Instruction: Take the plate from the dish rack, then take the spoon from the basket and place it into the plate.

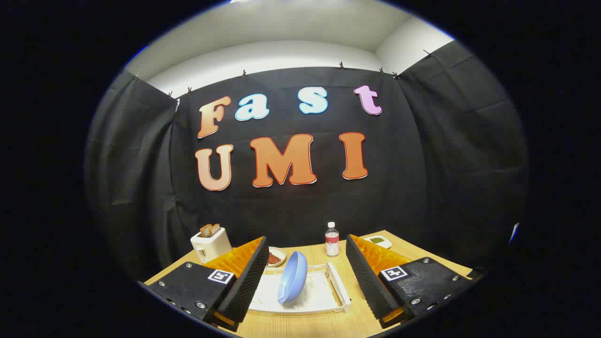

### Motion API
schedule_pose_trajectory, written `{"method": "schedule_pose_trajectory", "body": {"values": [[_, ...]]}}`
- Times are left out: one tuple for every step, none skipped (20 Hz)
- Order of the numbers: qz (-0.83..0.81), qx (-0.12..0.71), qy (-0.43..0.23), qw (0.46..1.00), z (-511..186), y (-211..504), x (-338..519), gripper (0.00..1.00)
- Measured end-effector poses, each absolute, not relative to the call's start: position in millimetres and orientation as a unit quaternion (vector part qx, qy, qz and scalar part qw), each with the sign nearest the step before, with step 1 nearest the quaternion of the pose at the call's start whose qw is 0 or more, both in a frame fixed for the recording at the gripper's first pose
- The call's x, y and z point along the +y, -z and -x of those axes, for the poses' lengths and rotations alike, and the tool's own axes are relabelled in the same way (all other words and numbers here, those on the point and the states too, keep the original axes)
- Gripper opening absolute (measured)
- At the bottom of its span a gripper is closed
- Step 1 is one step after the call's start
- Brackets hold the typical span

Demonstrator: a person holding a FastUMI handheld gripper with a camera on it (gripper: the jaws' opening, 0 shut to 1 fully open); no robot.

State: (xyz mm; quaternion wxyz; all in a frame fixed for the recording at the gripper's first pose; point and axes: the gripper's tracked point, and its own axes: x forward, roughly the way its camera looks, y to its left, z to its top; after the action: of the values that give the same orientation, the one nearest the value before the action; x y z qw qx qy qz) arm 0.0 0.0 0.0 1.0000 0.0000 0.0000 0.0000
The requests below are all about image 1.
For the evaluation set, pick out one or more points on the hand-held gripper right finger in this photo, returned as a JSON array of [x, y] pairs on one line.
[[368, 281]]

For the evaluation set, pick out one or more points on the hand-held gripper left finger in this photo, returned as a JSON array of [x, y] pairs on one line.
[[249, 286]]

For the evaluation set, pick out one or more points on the light blue plate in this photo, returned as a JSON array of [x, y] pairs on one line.
[[293, 277]]

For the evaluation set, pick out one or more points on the white dish rack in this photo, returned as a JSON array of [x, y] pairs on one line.
[[324, 291]]

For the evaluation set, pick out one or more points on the white divided condiment dish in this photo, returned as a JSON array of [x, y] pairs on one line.
[[378, 241]]

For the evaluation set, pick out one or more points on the beige round dish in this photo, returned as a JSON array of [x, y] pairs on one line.
[[279, 256]]

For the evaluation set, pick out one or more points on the red meat piece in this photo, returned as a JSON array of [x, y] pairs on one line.
[[273, 258]]

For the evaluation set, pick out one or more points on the clear bottle red label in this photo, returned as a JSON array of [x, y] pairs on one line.
[[332, 241]]

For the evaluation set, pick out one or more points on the cream toaster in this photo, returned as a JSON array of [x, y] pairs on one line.
[[211, 246]]

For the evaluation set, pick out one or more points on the toast slice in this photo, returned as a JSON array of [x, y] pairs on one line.
[[215, 228], [205, 230]]

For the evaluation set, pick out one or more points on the black backdrop cloth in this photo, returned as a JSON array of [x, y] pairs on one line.
[[300, 206]]

